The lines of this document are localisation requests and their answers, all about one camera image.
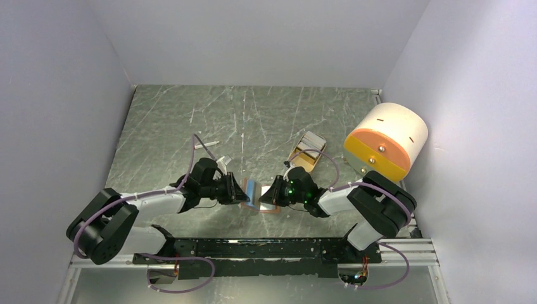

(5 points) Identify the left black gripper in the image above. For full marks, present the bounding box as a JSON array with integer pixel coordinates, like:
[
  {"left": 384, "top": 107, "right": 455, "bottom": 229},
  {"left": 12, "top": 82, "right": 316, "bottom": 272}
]
[{"left": 200, "top": 172, "right": 250, "bottom": 205}]

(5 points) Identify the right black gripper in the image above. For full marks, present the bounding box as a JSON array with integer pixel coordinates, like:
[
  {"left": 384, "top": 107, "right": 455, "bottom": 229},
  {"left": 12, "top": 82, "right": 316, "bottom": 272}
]
[{"left": 258, "top": 175, "right": 306, "bottom": 207}]

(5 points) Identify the brown leather card holder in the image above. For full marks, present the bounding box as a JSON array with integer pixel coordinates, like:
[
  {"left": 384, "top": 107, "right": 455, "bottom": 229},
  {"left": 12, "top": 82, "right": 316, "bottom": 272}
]
[{"left": 239, "top": 179, "right": 281, "bottom": 214}]

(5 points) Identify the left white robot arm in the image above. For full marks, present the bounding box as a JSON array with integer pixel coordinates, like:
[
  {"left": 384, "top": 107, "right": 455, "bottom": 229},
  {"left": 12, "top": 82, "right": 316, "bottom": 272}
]
[{"left": 66, "top": 158, "right": 250, "bottom": 265}]

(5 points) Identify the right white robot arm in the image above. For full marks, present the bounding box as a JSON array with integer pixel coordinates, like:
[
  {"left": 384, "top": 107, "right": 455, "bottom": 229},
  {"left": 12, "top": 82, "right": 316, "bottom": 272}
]
[{"left": 259, "top": 167, "right": 417, "bottom": 262}]

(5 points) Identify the wooden tray with cards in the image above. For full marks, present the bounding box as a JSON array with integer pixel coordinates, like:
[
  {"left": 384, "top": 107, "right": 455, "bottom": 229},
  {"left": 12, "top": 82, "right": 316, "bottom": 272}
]
[{"left": 288, "top": 131, "right": 327, "bottom": 173}]

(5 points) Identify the white pen stick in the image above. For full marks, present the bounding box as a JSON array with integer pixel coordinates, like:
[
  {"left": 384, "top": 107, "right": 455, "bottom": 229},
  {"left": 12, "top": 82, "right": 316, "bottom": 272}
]
[{"left": 204, "top": 141, "right": 220, "bottom": 147}]

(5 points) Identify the white orange yellow cylinder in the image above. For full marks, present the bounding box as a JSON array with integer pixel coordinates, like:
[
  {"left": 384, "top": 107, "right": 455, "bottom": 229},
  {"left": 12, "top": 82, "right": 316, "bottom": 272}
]
[{"left": 343, "top": 103, "right": 429, "bottom": 183}]

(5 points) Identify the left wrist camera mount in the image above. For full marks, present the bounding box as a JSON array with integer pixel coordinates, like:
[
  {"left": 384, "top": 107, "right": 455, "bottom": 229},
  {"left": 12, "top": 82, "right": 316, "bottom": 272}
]
[{"left": 217, "top": 155, "right": 232, "bottom": 174}]

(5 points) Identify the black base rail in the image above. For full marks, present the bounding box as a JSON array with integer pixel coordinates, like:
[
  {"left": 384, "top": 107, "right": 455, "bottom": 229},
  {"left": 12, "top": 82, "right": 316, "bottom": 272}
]
[{"left": 132, "top": 237, "right": 382, "bottom": 279}]

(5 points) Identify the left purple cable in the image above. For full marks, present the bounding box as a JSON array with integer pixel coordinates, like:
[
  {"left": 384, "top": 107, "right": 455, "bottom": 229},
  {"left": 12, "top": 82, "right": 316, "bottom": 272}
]
[{"left": 73, "top": 134, "right": 217, "bottom": 294}]

